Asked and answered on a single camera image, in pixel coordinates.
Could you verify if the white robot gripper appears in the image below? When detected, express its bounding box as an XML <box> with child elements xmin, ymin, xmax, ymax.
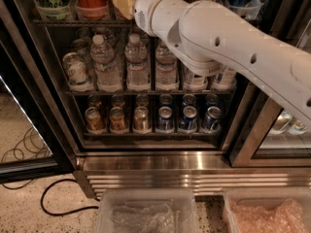
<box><xmin>112</xmin><ymin>0</ymin><xmax>187</xmax><ymax>37</ymax></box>

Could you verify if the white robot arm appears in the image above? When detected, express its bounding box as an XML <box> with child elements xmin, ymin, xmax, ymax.
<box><xmin>113</xmin><ymin>0</ymin><xmax>311</xmax><ymax>127</ymax></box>

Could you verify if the left red coke can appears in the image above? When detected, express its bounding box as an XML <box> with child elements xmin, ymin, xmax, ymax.
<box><xmin>76</xmin><ymin>0</ymin><xmax>110</xmax><ymax>20</ymax></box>

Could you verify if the green white can middle shelf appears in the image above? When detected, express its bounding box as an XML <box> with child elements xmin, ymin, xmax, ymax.
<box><xmin>62</xmin><ymin>51</ymin><xmax>93</xmax><ymax>92</ymax></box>

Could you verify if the right front gold can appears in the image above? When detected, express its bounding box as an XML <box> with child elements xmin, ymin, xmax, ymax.
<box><xmin>133</xmin><ymin>106</ymin><xmax>151</xmax><ymax>134</ymax></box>

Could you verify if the gold can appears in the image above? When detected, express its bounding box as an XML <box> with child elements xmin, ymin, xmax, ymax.
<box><xmin>109</xmin><ymin>107</ymin><xmax>128</xmax><ymax>134</ymax></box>
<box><xmin>85</xmin><ymin>107</ymin><xmax>106</xmax><ymax>134</ymax></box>
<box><xmin>133</xmin><ymin>106</ymin><xmax>151</xmax><ymax>134</ymax></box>

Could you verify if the middle front gold can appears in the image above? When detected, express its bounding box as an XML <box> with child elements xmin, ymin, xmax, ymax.
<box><xmin>109</xmin><ymin>107</ymin><xmax>128</xmax><ymax>134</ymax></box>

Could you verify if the left front gold can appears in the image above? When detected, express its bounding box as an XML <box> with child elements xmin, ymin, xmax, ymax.
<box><xmin>85</xmin><ymin>107</ymin><xmax>106</xmax><ymax>134</ymax></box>

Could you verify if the left front blue can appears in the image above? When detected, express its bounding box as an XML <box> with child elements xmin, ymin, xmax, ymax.
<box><xmin>156</xmin><ymin>107</ymin><xmax>174</xmax><ymax>133</ymax></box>

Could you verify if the middle front blue can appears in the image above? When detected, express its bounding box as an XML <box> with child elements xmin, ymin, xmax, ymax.
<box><xmin>178</xmin><ymin>106</ymin><xmax>197</xmax><ymax>132</ymax></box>

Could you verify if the right front blue can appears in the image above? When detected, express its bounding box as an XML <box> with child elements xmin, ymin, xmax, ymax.
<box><xmin>200</xmin><ymin>106</ymin><xmax>222</xmax><ymax>132</ymax></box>

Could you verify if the open glass fridge door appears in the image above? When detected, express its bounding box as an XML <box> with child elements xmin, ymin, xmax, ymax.
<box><xmin>0</xmin><ymin>3</ymin><xmax>75</xmax><ymax>183</ymax></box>

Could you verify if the stainless fridge base grille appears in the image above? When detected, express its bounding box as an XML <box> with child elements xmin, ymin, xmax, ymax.
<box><xmin>73</xmin><ymin>152</ymin><xmax>311</xmax><ymax>198</ymax></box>

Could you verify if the right closed fridge door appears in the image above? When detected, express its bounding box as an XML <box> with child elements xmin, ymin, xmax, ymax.
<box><xmin>228</xmin><ymin>83</ymin><xmax>311</xmax><ymax>168</ymax></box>

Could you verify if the silver can behind right door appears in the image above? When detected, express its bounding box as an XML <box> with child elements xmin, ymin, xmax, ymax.
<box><xmin>288</xmin><ymin>119</ymin><xmax>308</xmax><ymax>135</ymax></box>

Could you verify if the right clear water bottle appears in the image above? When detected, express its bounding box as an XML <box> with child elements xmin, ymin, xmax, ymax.
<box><xmin>155</xmin><ymin>41</ymin><xmax>178</xmax><ymax>90</ymax></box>

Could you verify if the clear water bottle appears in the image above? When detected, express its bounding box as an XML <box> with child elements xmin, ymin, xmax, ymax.
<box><xmin>155</xmin><ymin>41</ymin><xmax>178</xmax><ymax>90</ymax></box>
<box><xmin>124</xmin><ymin>33</ymin><xmax>151</xmax><ymax>91</ymax></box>
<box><xmin>90</xmin><ymin>34</ymin><xmax>122</xmax><ymax>92</ymax></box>

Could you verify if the middle clear water bottle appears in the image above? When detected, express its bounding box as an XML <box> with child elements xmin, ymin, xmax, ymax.
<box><xmin>124</xmin><ymin>33</ymin><xmax>151</xmax><ymax>91</ymax></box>

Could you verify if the left clear water bottle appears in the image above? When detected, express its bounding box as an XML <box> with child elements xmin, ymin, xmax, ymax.
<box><xmin>90</xmin><ymin>34</ymin><xmax>122</xmax><ymax>92</ymax></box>

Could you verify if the left brown tea bottle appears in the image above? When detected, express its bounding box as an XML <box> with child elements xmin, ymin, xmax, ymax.
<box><xmin>183</xmin><ymin>67</ymin><xmax>208</xmax><ymax>91</ymax></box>

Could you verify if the brown tea bottle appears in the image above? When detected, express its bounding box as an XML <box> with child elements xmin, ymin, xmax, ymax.
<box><xmin>211</xmin><ymin>66</ymin><xmax>236</xmax><ymax>91</ymax></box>
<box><xmin>183</xmin><ymin>67</ymin><xmax>208</xmax><ymax>91</ymax></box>

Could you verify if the right brown tea bottle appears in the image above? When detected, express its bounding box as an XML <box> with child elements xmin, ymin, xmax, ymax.
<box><xmin>211</xmin><ymin>66</ymin><xmax>236</xmax><ymax>91</ymax></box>

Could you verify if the clear bin with bubble wrap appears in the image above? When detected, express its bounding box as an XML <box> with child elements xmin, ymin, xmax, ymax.
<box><xmin>94</xmin><ymin>188</ymin><xmax>198</xmax><ymax>233</ymax></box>

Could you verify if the clear bin pink bubble wrap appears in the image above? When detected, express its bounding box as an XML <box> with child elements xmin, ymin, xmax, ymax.
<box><xmin>223</xmin><ymin>187</ymin><xmax>311</xmax><ymax>233</ymax></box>

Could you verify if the top wire shelf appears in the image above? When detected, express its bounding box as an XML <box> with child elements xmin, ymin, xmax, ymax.
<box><xmin>33</xmin><ymin>19</ymin><xmax>134</xmax><ymax>27</ymax></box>

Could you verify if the wire shelf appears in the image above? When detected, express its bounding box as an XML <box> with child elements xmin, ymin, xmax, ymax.
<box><xmin>33</xmin><ymin>19</ymin><xmax>134</xmax><ymax>27</ymax></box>
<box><xmin>84</xmin><ymin>132</ymin><xmax>220</xmax><ymax>138</ymax></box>
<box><xmin>65</xmin><ymin>90</ymin><xmax>234</xmax><ymax>96</ymax></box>

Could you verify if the middle wire shelf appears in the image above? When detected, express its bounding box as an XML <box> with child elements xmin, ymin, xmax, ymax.
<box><xmin>65</xmin><ymin>90</ymin><xmax>234</xmax><ymax>96</ymax></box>

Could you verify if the bottom wire shelf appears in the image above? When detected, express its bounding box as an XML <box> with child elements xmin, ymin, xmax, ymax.
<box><xmin>84</xmin><ymin>132</ymin><xmax>220</xmax><ymax>138</ymax></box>

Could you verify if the black power cable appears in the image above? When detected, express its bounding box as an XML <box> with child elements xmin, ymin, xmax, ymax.
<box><xmin>40</xmin><ymin>178</ymin><xmax>100</xmax><ymax>217</ymax></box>

